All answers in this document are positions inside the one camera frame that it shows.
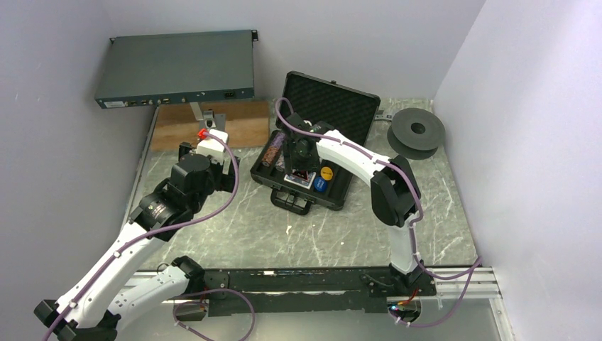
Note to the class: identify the orange round button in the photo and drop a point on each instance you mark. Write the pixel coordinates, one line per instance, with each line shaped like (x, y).
(326, 173)

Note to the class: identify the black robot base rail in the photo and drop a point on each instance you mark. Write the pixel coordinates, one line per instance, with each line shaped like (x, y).
(291, 290)

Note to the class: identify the grey network switch box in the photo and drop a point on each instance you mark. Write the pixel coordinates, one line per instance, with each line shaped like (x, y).
(177, 68)

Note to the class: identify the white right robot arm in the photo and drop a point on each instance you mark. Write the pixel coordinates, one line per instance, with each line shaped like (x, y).
(395, 199)

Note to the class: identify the grey filament spool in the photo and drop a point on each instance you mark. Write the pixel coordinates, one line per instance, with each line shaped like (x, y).
(415, 133)

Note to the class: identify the purple chip stack in case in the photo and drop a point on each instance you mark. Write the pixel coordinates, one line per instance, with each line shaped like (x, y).
(278, 140)

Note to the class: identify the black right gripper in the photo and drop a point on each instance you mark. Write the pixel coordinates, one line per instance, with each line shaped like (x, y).
(291, 162)

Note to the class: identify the blue big blind button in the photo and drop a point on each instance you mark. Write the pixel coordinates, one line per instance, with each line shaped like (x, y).
(320, 184)

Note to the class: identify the orange blue chip stack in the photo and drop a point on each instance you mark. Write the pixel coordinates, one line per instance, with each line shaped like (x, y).
(280, 163)

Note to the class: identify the grey metal stand bracket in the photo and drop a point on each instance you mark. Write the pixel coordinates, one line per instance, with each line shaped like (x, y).
(207, 118)

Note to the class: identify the black poker set case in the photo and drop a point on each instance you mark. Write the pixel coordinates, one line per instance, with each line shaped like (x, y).
(347, 110)

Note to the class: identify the red handled clamp tool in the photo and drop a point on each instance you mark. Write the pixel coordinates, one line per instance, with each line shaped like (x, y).
(381, 115)

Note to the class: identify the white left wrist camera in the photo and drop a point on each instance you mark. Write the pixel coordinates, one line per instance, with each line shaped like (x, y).
(211, 145)

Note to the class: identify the red triangular dealer button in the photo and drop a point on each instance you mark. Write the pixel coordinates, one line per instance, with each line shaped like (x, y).
(301, 174)

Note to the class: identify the wooden board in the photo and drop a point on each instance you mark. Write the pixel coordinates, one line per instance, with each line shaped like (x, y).
(246, 123)

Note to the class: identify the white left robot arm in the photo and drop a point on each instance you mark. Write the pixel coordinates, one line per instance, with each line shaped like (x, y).
(99, 306)

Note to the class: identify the blue patterned card deck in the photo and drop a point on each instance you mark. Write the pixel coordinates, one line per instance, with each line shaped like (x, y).
(303, 184)

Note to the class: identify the orange black chip stack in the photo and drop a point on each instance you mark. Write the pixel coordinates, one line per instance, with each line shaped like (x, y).
(270, 155)

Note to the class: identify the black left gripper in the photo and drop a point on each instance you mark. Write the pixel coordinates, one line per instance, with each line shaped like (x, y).
(225, 181)

